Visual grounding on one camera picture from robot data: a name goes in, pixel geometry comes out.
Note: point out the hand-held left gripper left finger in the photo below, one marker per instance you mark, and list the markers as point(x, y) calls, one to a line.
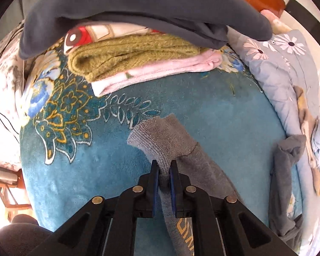
point(155, 181)

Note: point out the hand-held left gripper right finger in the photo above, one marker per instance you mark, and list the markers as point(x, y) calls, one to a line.
point(172, 181)

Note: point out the grey sock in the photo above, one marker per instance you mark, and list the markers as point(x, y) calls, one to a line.
point(173, 144)
point(285, 186)

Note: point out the teal floral blanket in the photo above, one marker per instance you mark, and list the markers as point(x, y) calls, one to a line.
point(218, 112)

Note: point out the pink folded garment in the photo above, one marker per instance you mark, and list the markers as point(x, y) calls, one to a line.
point(160, 70)

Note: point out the grey crumpled sock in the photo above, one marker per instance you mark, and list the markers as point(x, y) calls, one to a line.
point(285, 186)

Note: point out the olive green folded towel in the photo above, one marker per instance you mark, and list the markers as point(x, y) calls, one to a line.
point(128, 56)

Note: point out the beige cloth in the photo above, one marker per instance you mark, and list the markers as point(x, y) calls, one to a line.
point(308, 133)

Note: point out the wooden chair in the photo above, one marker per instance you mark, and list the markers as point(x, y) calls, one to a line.
point(9, 192)

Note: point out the grey-blue floral quilt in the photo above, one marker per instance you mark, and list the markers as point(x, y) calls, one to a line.
point(282, 69)

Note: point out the red and white printed cloth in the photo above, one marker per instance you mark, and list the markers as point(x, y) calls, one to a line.
point(96, 33)

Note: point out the dark grey garment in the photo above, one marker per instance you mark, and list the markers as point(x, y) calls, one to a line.
point(138, 8)

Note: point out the white floral pillow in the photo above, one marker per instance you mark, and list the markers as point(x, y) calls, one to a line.
point(4, 93)

